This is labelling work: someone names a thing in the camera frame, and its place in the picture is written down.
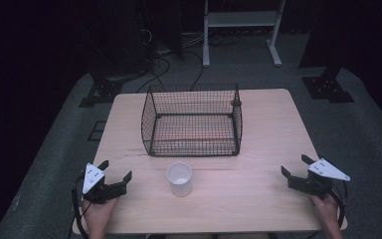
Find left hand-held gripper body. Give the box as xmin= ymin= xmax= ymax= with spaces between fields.
xmin=81 ymin=162 xmax=128 ymax=205

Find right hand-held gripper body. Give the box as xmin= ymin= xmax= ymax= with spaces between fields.
xmin=286 ymin=157 xmax=351 ymax=200

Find person's left hand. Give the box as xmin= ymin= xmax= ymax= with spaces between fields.
xmin=81 ymin=196 xmax=119 ymax=231

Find person's right hand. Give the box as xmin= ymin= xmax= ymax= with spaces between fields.
xmin=309 ymin=192 xmax=340 ymax=224

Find white cup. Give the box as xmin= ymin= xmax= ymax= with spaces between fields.
xmin=165 ymin=160 xmax=193 ymax=198

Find black stand base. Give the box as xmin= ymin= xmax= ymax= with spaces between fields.
xmin=300 ymin=64 xmax=356 ymax=105
xmin=78 ymin=74 xmax=137 ymax=109

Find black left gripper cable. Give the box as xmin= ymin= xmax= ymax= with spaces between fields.
xmin=67 ymin=172 xmax=91 ymax=239

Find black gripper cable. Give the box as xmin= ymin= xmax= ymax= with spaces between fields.
xmin=327 ymin=180 xmax=349 ymax=229
xmin=67 ymin=172 xmax=91 ymax=239

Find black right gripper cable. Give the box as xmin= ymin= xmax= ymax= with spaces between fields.
xmin=327 ymin=180 xmax=349 ymax=229

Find black wire mesh basket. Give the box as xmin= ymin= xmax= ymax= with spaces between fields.
xmin=140 ymin=83 xmax=244 ymax=157

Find black floor cable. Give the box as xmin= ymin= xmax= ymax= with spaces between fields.
xmin=182 ymin=49 xmax=205 ymax=92
xmin=135 ymin=54 xmax=172 ymax=94

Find white metal stand frame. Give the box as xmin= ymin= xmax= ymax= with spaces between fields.
xmin=202 ymin=0 xmax=287 ymax=69

